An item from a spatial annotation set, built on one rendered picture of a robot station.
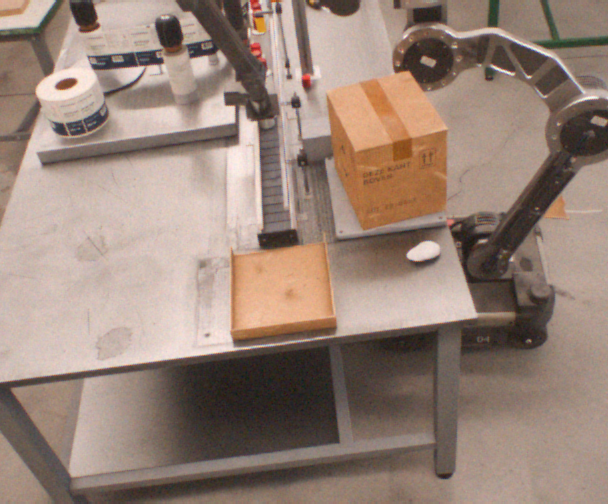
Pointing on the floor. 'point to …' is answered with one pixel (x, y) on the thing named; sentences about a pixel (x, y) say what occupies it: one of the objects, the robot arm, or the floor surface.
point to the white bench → (4, 30)
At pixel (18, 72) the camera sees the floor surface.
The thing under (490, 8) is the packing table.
